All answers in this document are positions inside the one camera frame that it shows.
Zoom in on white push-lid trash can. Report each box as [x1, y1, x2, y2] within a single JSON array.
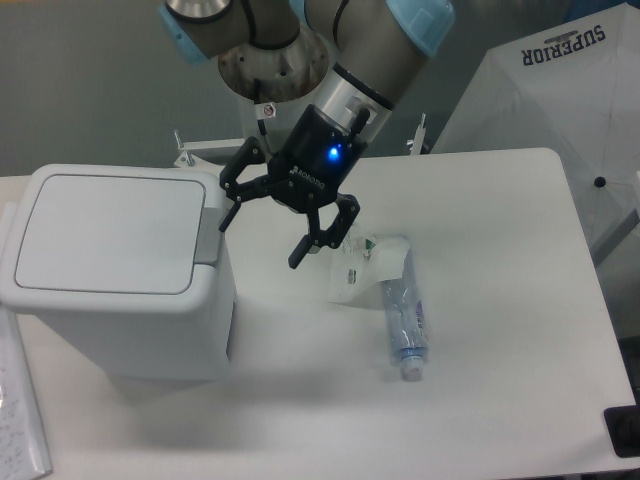
[[1, 164, 236, 382]]

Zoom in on clear plastic water bottle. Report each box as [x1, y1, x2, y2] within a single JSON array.
[[381, 249, 429, 382]]

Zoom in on crumpled white plastic wrapper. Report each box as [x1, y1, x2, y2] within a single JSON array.
[[328, 223, 410, 308]]

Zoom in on white pedestal base frame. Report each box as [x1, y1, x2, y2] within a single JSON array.
[[173, 112, 433, 169]]

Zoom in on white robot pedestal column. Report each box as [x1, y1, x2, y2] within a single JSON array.
[[238, 93, 315, 158]]

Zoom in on black device at table edge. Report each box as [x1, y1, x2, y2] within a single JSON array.
[[604, 405, 639, 458]]

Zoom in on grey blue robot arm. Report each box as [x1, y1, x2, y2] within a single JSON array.
[[159, 1, 455, 267]]

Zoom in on black cable on pedestal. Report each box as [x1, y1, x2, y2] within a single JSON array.
[[252, 78, 279, 164]]

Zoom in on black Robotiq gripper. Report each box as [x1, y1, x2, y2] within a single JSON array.
[[217, 103, 372, 271]]

